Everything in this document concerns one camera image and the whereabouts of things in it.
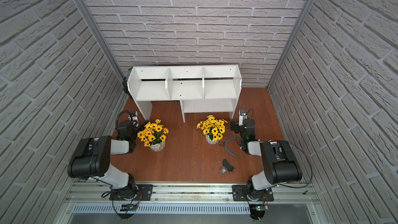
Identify sunflower pot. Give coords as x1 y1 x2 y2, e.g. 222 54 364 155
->
197 115 228 145
137 119 169 152

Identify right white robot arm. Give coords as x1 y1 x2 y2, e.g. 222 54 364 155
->
231 119 303 201

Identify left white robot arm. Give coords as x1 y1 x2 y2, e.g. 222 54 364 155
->
67 117 144 201

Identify small black clip device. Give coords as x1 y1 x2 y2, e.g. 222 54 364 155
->
220 159 235 174

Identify white wooden shelf unit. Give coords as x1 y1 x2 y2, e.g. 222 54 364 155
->
125 65 243 120

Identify left circuit board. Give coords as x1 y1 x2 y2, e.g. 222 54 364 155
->
120 204 138 212

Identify circuit board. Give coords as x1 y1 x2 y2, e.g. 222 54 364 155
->
250 205 268 211
120 204 138 212

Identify right circuit board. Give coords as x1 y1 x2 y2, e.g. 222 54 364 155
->
250 205 268 211

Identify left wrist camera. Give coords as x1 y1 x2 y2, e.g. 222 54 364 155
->
129 112 140 127

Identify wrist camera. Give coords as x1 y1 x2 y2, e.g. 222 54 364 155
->
129 112 140 127
238 110 247 126

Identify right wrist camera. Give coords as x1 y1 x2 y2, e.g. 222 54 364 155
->
238 110 247 126

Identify blue handled pliers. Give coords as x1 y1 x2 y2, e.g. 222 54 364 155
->
219 138 237 157

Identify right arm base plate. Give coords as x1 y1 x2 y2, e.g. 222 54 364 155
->
232 185 274 202

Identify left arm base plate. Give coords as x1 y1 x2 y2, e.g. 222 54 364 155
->
109 184 153 201

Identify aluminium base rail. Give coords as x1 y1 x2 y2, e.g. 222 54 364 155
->
63 181 320 214

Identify aluminium corner post right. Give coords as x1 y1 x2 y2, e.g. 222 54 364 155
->
266 0 316 89

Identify aluminium corner post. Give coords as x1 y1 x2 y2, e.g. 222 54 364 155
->
73 0 124 83
266 0 316 89

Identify aluminium corner post left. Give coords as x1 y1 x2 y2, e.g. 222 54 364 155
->
73 0 124 83

